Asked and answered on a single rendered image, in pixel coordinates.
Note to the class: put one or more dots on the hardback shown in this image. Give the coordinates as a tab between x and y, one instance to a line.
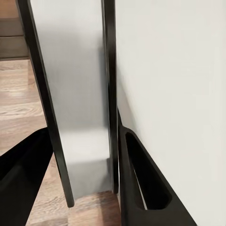
72	49

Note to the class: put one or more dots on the bed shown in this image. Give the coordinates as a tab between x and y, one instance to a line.
171	91

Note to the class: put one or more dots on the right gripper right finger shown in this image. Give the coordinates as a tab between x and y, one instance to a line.
164	208

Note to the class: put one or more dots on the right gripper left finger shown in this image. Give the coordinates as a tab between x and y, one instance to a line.
22	170

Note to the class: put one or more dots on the nightstand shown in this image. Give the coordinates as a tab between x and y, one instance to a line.
12	42

